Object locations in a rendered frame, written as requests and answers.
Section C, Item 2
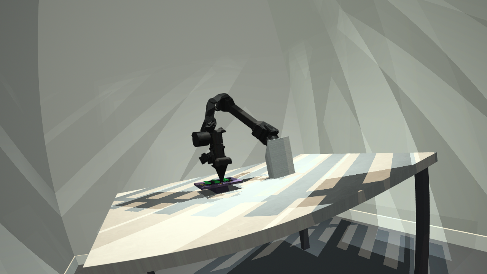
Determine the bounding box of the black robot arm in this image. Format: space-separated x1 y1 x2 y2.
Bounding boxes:
191 93 279 164

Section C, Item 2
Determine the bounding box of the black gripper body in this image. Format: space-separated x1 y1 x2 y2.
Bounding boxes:
208 144 232 166

